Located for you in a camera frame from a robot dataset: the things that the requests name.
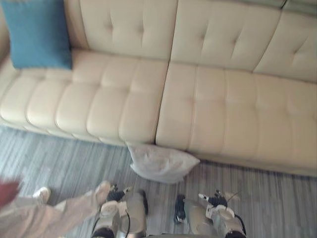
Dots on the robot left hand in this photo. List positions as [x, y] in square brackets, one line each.
[115, 196]

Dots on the pale grey patterned cushion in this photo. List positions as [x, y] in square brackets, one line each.
[161, 161]

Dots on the beige tufted leather sofa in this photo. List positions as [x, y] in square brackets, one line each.
[203, 104]

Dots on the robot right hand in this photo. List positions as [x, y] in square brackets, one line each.
[218, 199]

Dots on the blue square cushion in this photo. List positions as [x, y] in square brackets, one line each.
[37, 37]

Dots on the robot left silver arm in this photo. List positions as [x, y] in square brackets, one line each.
[109, 215]

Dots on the robot right silver arm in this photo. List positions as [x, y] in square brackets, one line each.
[225, 220]

